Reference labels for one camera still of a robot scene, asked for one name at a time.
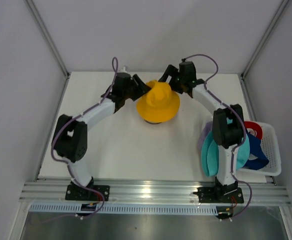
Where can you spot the aluminium mounting rail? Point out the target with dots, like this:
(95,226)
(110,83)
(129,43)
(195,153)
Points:
(151,192)

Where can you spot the left aluminium frame post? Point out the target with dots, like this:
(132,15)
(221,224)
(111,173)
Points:
(39,21)

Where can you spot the aluminium frame post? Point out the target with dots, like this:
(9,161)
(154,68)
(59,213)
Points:
(39,21)
(275,20)

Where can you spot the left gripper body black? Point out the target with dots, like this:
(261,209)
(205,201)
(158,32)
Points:
(133,92)

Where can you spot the white slotted cable duct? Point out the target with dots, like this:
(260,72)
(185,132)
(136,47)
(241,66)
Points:
(117,208)

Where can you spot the right aluminium frame post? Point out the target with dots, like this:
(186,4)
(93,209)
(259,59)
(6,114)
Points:
(275,20)

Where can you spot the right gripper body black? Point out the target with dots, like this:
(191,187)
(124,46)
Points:
(176,82)

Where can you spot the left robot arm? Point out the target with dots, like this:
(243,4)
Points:
(70,139)

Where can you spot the red hat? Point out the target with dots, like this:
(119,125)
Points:
(254,129)

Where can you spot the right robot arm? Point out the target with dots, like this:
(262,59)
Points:
(228,132)

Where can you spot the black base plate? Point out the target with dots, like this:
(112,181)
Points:
(215,195)
(77,193)

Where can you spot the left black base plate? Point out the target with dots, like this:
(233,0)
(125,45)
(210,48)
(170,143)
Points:
(77,193)

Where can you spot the lavender bucket hat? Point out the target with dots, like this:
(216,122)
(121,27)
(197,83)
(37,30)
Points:
(207,128)

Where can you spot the teal bucket hat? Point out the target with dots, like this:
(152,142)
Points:
(209,156)

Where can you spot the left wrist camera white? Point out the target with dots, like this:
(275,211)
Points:
(124,70)

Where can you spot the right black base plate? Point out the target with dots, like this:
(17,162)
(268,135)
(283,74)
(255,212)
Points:
(215,195)

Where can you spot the yellow bucket hat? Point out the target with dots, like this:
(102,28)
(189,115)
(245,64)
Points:
(160,104)

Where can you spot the white plastic basket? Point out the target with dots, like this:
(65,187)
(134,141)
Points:
(270,147)

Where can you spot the blue cap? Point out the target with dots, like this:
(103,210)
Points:
(260,160)

